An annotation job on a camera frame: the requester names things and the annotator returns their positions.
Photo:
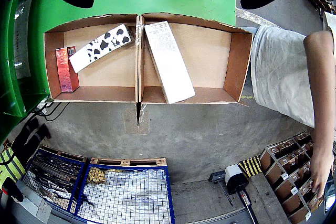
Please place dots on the tall white product box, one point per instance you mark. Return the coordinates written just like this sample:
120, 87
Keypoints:
170, 64

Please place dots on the bare person forearm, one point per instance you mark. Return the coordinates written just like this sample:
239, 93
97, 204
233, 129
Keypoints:
321, 90

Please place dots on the pink product box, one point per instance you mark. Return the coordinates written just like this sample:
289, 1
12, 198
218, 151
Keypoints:
65, 72

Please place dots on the empty cardboard box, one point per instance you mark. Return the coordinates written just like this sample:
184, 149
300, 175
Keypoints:
210, 58

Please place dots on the rack of cardboard bins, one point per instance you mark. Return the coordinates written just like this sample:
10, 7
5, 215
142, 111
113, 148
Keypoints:
288, 176

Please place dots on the grey box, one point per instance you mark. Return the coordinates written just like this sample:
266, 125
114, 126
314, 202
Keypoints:
34, 203

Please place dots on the bare person hand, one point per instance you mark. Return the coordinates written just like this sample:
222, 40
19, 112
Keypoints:
321, 171

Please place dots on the cow print carton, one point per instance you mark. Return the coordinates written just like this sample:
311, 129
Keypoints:
102, 45

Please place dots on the person in white shirt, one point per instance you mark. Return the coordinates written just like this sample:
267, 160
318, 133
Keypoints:
278, 72

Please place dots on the wooden pallet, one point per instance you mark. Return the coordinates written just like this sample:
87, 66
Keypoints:
128, 161
65, 153

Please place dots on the yellow black striped bumper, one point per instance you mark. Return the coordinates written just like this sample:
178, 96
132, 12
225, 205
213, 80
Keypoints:
250, 166

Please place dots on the yellow hi-vis vest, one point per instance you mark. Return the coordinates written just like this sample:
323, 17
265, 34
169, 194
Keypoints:
10, 166

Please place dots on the white and black machine head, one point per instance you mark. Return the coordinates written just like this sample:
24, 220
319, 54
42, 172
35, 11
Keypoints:
235, 178

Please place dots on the small grey floor device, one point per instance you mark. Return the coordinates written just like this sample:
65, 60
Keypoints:
216, 176

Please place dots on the grey wooden plank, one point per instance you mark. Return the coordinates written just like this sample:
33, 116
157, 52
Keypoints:
265, 203

